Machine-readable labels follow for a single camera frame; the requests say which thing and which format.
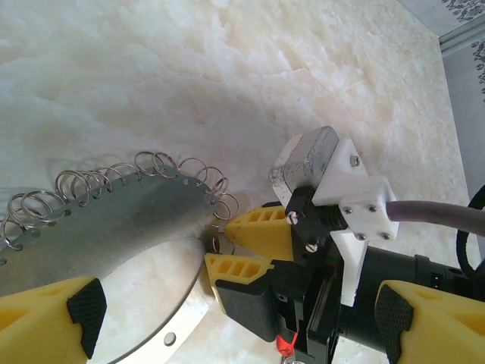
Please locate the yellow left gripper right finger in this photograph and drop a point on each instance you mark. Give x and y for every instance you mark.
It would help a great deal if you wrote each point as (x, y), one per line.
(447, 330)

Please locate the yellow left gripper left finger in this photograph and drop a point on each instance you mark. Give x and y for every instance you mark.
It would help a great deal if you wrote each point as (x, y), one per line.
(34, 326)

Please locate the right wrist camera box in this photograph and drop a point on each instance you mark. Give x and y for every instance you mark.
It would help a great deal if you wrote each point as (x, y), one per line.
(307, 163)

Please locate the right aluminium side rail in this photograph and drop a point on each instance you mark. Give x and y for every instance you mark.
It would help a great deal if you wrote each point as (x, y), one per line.
(462, 38)

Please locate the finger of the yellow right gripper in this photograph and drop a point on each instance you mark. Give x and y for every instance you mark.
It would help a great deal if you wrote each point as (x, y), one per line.
(242, 295)
(265, 235)

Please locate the silver oval keyring holder plate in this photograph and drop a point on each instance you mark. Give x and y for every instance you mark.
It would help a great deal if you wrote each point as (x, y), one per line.
(125, 216)

